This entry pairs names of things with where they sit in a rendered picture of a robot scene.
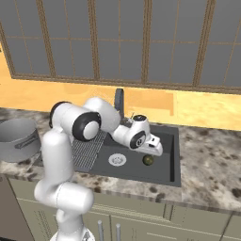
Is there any white sink drain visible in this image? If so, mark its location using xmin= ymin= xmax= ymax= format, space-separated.
xmin=107 ymin=153 xmax=128 ymax=168

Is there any dark green round squash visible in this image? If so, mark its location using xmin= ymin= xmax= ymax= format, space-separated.
xmin=142 ymin=154 xmax=154 ymax=167

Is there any dark grey sink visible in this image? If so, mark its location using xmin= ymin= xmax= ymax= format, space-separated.
xmin=32 ymin=120 xmax=183 ymax=188

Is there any grey cupboard handle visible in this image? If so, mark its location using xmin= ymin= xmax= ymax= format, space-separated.
xmin=97 ymin=219 xmax=104 ymax=241
xmin=115 ymin=222 xmax=122 ymax=241

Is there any pale green drawer front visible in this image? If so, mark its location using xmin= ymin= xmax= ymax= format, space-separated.
xmin=93 ymin=201 xmax=167 ymax=221

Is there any wooden framed window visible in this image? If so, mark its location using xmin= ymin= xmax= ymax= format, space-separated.
xmin=0 ymin=0 xmax=241 ymax=95

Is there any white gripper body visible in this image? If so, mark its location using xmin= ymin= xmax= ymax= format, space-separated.
xmin=141 ymin=141 xmax=165 ymax=157

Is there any grey metal pot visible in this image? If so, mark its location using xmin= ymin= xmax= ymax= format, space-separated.
xmin=0 ymin=118 xmax=42 ymax=164

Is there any dark grey tap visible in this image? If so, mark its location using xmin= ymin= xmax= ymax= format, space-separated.
xmin=114 ymin=88 xmax=137 ymax=122

